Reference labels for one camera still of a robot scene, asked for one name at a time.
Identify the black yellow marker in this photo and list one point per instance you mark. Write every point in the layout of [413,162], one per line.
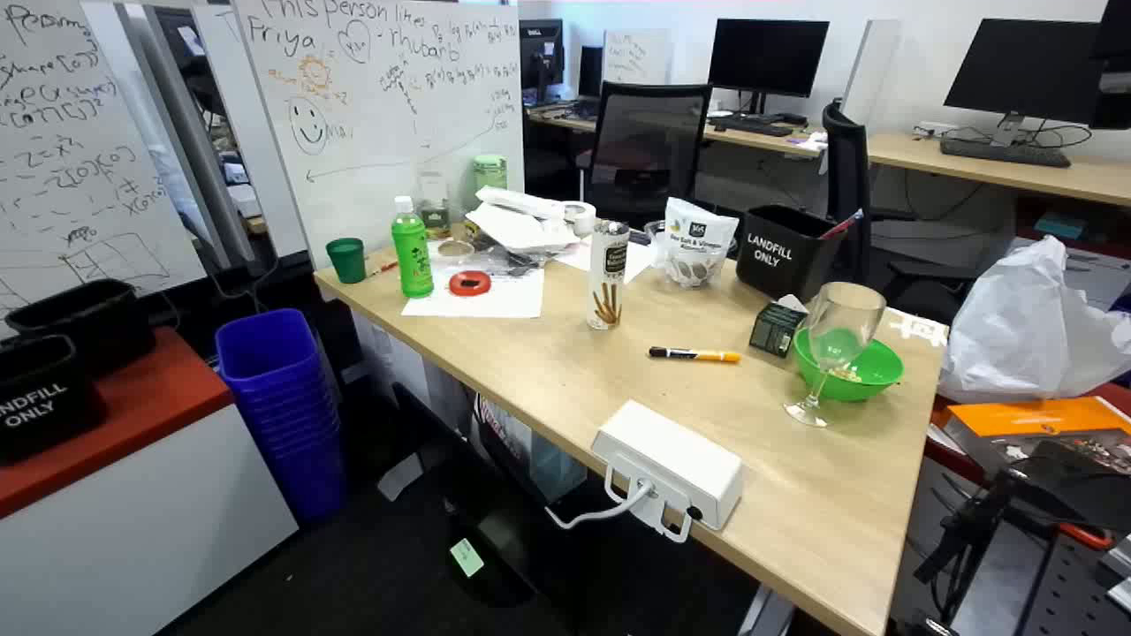
[696,354]

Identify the white tape roll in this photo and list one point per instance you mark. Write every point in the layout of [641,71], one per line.
[582,217]

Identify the pile of white papers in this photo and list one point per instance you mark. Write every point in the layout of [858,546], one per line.
[520,220]

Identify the red tape roll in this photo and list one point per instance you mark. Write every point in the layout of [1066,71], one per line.
[467,285]

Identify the white paper sheet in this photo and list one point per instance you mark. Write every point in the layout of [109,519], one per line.
[504,297]

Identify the clear snack bag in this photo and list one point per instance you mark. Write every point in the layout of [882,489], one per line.
[696,242]

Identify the green plastic bottle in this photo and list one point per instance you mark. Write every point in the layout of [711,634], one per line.
[413,247]

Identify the black mesh office chair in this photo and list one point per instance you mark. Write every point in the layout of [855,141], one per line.
[644,150]

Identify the white power box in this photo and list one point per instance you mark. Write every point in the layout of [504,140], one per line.
[666,473]

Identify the small dark green box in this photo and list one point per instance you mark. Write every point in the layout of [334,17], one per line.
[777,329]

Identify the small green cup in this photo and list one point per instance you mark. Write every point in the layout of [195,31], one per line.
[349,257]

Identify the black landfill bin on table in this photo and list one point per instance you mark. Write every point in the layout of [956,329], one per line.
[787,252]

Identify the clear wine glass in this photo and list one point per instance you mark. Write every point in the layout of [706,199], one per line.
[838,325]

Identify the green plastic bowl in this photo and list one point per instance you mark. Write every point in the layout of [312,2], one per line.
[848,367]

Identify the stack of blue bins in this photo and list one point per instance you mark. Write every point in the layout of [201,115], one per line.
[284,393]

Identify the large whiteboard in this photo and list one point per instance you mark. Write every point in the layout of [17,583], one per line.
[385,95]

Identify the computer monitor middle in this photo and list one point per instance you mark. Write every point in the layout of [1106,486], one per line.
[765,57]

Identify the computer monitor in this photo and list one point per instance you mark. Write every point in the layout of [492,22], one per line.
[1022,67]
[765,57]

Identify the white plastic bag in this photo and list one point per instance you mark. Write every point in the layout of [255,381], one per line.
[1027,334]

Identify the orange folder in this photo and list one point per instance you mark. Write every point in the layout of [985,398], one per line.
[1042,416]

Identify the left whiteboard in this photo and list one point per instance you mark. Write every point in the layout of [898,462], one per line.
[79,194]

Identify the black landfill bin left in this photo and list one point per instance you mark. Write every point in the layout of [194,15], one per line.
[45,398]

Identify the computer monitor right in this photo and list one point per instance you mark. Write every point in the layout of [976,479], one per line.
[1022,67]

